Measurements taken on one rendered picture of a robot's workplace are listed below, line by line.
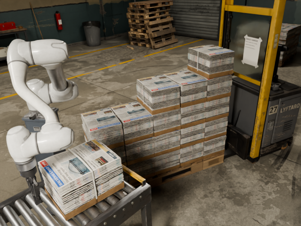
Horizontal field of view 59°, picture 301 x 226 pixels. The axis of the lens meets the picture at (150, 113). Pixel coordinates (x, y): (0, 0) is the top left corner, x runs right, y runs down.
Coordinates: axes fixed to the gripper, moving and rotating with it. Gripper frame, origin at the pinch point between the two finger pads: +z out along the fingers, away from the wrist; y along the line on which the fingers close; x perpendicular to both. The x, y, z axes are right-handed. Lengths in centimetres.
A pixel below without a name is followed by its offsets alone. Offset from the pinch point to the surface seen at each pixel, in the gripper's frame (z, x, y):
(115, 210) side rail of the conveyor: 13.4, -29.8, -25.5
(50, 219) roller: 13.4, -2.2, -4.9
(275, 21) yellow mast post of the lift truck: -62, -219, -23
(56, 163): -9.9, -16.1, 5.6
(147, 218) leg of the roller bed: 37, -52, -26
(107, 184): 4.8, -33.8, -14.6
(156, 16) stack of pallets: 7, -610, 492
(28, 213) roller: 13.5, 4.3, 8.4
